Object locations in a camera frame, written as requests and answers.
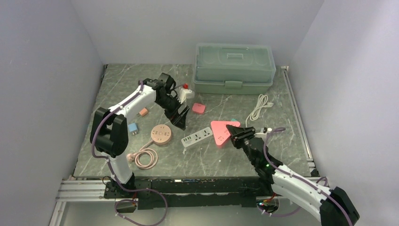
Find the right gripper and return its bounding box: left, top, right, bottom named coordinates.
left=226, top=125, right=257, bottom=166

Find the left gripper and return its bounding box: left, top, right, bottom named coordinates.
left=156, top=95, right=191, bottom=130

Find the pink triangular socket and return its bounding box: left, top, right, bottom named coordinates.
left=210, top=121, right=240, bottom=148

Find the round pink socket hub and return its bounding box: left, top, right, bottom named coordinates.
left=151, top=124, right=172, bottom=145

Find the pink plug adapter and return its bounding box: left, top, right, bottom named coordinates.
left=192, top=103, right=206, bottom=114

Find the white power strip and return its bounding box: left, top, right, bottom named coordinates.
left=181, top=127, right=213, bottom=148

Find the orange charger cube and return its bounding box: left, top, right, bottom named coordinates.
left=137, top=108, right=149, bottom=117

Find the white power strip cable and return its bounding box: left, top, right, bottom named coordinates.
left=245, top=94, right=274, bottom=128

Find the pink cable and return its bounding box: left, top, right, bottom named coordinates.
left=126, top=140, right=159, bottom=170

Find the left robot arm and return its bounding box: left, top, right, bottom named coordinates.
left=90, top=73, right=194, bottom=198

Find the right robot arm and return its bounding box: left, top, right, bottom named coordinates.
left=226, top=125, right=360, bottom=226

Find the blue charger cube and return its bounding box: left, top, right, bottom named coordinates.
left=128, top=123, right=139, bottom=136

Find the green plastic storage box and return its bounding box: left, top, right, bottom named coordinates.
left=192, top=43, right=276, bottom=95

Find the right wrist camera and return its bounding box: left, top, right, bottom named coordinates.
left=255, top=127, right=272, bottom=138

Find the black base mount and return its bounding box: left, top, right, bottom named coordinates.
left=104, top=177, right=275, bottom=210

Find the aluminium rail frame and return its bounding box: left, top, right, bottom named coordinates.
left=48, top=66, right=343, bottom=226

